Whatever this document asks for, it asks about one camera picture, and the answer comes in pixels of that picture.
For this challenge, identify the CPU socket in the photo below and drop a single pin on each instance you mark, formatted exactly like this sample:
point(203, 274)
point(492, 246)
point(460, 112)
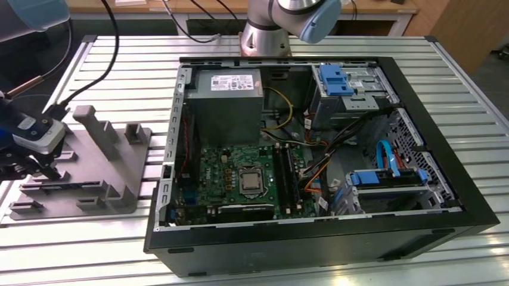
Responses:
point(252, 169)

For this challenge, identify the blue plastic drive carrier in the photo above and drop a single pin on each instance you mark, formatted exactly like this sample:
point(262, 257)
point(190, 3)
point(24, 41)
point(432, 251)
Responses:
point(334, 80)

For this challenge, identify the black RAM slot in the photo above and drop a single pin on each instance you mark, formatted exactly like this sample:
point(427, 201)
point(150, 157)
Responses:
point(285, 178)

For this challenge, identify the white paper box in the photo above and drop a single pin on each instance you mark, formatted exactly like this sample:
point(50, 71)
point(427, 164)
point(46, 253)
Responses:
point(129, 2)

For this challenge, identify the wooden desk white legs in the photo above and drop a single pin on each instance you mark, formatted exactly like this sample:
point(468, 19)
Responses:
point(83, 6)

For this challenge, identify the black PC case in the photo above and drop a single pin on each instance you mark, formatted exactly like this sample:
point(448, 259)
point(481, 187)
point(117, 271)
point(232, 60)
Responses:
point(278, 247)

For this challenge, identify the green motherboard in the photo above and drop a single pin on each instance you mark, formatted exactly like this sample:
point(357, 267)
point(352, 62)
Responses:
point(217, 167)

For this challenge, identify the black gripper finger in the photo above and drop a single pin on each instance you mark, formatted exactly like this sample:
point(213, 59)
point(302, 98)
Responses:
point(50, 167)

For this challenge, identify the grey power supply unit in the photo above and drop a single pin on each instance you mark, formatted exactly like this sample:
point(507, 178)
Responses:
point(222, 119)

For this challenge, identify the hard disk in blue carrier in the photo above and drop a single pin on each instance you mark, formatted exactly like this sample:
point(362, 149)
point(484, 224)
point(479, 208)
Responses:
point(366, 178)

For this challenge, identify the black chair base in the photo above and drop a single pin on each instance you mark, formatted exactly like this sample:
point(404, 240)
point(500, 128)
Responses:
point(503, 52)

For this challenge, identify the metal drive cage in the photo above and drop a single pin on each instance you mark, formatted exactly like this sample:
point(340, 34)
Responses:
point(358, 104)

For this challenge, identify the grey parts rack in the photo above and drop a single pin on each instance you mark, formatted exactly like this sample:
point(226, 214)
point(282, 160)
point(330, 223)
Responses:
point(103, 169)

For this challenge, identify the silver CPU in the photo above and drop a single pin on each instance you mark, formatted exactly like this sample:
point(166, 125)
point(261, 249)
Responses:
point(250, 181)

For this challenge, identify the installed RAM stick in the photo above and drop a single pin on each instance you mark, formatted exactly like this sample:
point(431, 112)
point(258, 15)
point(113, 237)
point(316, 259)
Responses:
point(297, 184)

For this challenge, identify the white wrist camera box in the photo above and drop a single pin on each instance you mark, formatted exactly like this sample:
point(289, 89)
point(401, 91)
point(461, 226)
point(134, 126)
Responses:
point(39, 140)

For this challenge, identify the metal disk bay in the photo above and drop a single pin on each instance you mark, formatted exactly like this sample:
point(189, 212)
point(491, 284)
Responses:
point(397, 189)

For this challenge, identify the wooden cabinet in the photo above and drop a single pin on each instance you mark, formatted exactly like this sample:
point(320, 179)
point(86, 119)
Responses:
point(469, 29)

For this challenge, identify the black graphics card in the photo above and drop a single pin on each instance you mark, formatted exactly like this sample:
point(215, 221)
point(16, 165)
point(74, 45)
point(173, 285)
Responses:
point(242, 213)

